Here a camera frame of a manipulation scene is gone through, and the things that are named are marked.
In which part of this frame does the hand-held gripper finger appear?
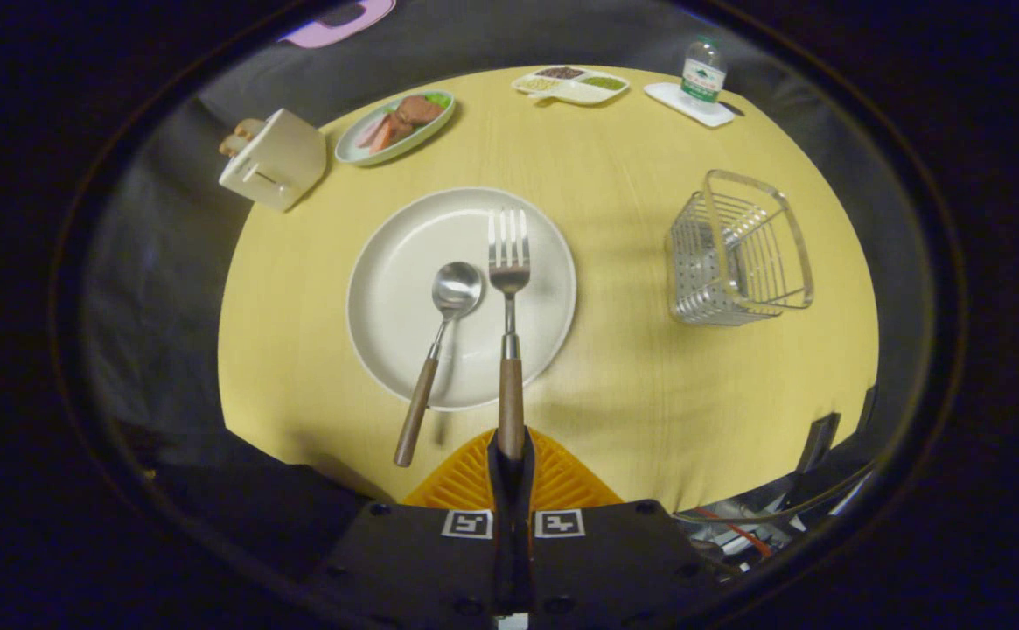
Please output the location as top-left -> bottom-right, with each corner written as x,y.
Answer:
312,429 -> 513,630
512,429 -> 729,630

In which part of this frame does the wooden-handled metal fork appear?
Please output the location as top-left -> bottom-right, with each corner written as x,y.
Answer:
487,207 -> 531,462

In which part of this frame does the round white plate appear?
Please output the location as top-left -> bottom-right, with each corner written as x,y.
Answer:
346,186 -> 578,413

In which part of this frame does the oval pale green plate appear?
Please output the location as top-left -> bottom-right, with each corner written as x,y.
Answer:
335,89 -> 457,168

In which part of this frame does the pink ham slice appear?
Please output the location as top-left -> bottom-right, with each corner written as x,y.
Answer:
355,114 -> 398,157

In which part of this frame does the white toaster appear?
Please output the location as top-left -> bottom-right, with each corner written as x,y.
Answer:
219,108 -> 329,214

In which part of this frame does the brown meat slice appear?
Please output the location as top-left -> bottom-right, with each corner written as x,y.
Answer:
389,94 -> 445,139

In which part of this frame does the white divided condiment dish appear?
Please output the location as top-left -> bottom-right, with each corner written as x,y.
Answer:
511,66 -> 631,108

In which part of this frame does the white rectangular coaster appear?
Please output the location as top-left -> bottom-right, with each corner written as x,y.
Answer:
644,82 -> 736,130

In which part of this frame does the clear plastic water bottle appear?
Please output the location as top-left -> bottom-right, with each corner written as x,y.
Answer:
680,36 -> 729,113

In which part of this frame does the orange cable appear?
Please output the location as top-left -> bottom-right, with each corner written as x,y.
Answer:
693,507 -> 774,561

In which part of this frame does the wooden-handled metal spoon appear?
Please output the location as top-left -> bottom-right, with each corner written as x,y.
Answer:
393,261 -> 485,469

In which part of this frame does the grey cable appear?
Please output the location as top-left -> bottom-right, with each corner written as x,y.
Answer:
674,464 -> 877,528

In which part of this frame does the black metal bracket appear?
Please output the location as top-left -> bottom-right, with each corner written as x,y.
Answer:
791,411 -> 843,501

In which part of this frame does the metal wire basket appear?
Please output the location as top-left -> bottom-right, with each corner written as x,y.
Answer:
666,169 -> 816,327

